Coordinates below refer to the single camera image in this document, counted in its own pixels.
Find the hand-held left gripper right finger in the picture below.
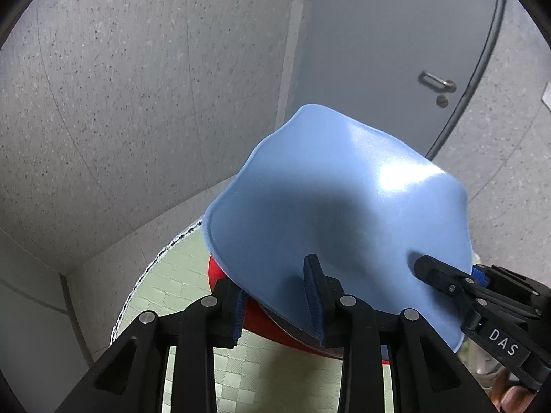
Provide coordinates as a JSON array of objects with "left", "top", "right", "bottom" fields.
[{"left": 302, "top": 255, "right": 493, "bottom": 413}]

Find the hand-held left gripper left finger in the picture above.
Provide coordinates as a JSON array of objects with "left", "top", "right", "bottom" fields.
[{"left": 77, "top": 278, "right": 249, "bottom": 413}]

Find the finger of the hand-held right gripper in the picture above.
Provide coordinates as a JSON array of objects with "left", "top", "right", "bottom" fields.
[
  {"left": 472, "top": 263, "right": 551, "bottom": 321},
  {"left": 412, "top": 255, "right": 490, "bottom": 333}
]

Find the red plate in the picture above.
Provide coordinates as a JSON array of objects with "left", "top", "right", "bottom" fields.
[{"left": 207, "top": 256, "right": 392, "bottom": 366}]

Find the blue plastic plate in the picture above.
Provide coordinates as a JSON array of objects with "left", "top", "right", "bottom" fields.
[{"left": 202, "top": 103, "right": 474, "bottom": 352}]

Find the person's right hand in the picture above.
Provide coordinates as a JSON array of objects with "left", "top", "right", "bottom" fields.
[{"left": 494, "top": 381, "right": 541, "bottom": 413}]

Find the patterned clothing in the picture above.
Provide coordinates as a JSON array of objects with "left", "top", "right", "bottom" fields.
[{"left": 458, "top": 336, "right": 517, "bottom": 394}]

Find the green checked table mat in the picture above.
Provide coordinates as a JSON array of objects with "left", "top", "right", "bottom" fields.
[{"left": 111, "top": 219, "right": 399, "bottom": 413}]

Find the grey door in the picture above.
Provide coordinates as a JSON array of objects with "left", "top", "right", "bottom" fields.
[{"left": 289, "top": 0, "right": 509, "bottom": 161}]

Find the metal door handle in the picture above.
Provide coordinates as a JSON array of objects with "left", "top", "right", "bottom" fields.
[{"left": 419, "top": 71, "right": 457, "bottom": 94}]

